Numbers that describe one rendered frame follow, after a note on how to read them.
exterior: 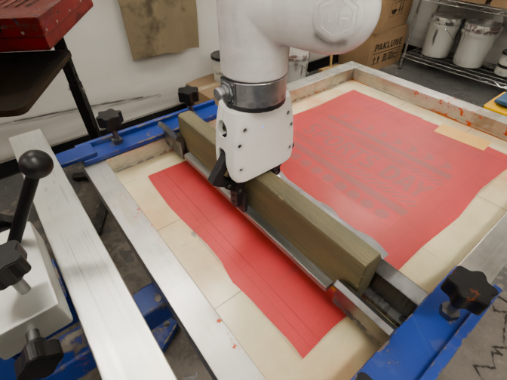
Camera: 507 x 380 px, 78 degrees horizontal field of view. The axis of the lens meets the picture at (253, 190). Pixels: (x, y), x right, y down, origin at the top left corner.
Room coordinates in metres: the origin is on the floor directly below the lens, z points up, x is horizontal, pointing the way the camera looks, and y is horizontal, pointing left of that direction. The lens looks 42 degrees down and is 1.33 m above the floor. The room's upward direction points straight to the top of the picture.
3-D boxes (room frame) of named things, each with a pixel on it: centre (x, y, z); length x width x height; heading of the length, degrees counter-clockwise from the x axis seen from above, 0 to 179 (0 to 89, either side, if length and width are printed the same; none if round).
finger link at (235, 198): (0.33, 0.03, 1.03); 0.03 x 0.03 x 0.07; 39
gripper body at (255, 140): (0.35, 0.00, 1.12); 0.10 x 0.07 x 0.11; 129
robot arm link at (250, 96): (0.35, 0.00, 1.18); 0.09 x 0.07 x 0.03; 129
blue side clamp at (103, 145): (0.55, 0.19, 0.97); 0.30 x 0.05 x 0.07; 128
